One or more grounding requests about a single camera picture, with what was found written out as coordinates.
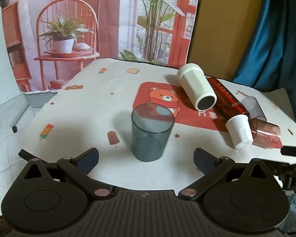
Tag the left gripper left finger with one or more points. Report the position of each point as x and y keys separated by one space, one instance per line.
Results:
x=78 y=168

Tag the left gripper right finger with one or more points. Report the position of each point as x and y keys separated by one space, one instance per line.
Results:
x=214 y=170

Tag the dark teal translucent cup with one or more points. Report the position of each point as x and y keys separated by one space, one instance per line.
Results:
x=151 y=127

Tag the small white plastic cup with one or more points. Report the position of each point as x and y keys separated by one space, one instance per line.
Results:
x=240 y=132

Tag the brown translucent cup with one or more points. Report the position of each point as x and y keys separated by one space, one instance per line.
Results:
x=265 y=134

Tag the shiny red metallic cup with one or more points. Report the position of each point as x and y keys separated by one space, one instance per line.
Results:
x=226 y=101

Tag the grey smoky translucent cup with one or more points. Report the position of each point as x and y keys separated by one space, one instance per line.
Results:
x=254 y=108

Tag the large white plastic cup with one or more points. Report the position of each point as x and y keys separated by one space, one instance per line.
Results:
x=195 y=84

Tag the printed room backdrop cloth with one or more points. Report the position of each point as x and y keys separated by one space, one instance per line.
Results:
x=49 y=41

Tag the white wheeled stand leg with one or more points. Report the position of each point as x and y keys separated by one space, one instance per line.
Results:
x=18 y=116

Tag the white cartoon bear tablecloth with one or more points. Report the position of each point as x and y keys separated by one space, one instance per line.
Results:
x=95 y=109

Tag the teal blue curtain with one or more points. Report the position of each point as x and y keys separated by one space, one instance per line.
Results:
x=269 y=61

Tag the wooden cabinet panel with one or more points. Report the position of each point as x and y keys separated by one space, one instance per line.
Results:
x=222 y=31

